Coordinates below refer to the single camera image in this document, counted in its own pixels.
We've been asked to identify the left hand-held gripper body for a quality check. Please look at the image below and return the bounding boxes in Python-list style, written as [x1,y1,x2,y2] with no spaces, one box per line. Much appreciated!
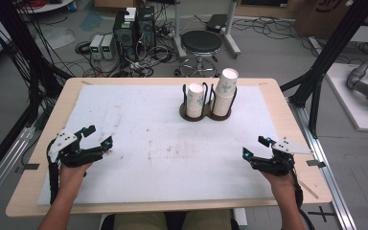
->
[47,127,105,169]

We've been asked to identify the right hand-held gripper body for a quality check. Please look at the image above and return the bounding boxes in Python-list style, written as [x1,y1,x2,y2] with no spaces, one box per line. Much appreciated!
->
[250,136,314,177]

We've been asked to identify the person's right hand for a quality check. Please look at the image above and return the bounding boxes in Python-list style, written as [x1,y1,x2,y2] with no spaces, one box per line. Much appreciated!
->
[261,171,297,201]

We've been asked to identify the person's left hand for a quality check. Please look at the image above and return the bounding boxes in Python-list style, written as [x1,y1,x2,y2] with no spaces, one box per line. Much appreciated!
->
[58,161,94,196]

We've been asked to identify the black tape strip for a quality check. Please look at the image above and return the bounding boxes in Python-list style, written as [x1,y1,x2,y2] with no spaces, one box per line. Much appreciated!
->
[14,163,41,175]
[306,158,328,169]

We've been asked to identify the thin wooden stick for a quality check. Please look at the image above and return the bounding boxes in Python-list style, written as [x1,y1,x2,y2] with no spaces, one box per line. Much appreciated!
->
[296,179,320,200]

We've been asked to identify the dark double cup holder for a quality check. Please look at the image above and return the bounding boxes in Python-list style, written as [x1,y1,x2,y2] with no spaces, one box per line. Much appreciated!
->
[178,81,239,123]

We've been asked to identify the white table mat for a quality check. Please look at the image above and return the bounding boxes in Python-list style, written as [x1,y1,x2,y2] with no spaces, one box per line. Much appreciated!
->
[36,83,281,206]

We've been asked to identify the tall white paper cup stack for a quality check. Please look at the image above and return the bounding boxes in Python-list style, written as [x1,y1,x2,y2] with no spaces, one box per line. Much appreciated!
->
[211,67,240,118]

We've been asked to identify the black tape cross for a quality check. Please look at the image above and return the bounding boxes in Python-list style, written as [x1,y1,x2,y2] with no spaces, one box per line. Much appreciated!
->
[307,205,336,223]

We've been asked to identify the short white paper cup stack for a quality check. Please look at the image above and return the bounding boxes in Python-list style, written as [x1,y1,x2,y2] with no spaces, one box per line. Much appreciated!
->
[185,82,206,119]

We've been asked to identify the person's legs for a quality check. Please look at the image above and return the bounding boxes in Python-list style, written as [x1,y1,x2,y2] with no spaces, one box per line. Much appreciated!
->
[101,209,242,230]

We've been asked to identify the grey power supply unit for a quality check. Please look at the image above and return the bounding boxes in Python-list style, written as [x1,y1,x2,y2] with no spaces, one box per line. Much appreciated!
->
[101,34,116,61]
[88,34,105,60]

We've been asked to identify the white floor board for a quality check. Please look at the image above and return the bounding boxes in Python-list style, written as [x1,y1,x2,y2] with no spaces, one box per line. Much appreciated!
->
[325,61,368,133]

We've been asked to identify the black computer tower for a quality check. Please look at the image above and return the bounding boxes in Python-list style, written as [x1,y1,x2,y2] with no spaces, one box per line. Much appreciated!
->
[112,7,139,62]
[136,5,157,59]

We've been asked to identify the black round stool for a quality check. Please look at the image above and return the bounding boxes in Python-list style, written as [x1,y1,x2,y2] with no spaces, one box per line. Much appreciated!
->
[177,30,223,78]

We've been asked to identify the black flat device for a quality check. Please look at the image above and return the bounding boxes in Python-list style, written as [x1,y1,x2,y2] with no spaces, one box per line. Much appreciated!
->
[205,13,228,34]

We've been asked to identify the cardboard box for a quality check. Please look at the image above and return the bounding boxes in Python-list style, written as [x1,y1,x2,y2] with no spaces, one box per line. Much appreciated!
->
[294,0,368,40]

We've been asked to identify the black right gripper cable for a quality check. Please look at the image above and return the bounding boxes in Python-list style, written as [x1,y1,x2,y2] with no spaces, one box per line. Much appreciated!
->
[287,159,316,230]

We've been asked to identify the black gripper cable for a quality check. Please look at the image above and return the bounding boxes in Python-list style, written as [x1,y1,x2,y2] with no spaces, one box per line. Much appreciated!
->
[45,143,60,206]
[287,159,316,230]

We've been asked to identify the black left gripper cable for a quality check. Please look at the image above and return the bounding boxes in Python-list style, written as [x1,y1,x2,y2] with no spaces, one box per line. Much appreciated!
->
[45,143,60,206]

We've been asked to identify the aluminium rail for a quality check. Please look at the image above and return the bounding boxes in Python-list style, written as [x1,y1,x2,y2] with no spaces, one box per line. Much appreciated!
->
[0,126,36,213]
[287,98,358,230]

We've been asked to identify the black metal frame with cables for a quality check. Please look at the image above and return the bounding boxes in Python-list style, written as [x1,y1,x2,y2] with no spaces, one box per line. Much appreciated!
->
[0,0,73,190]

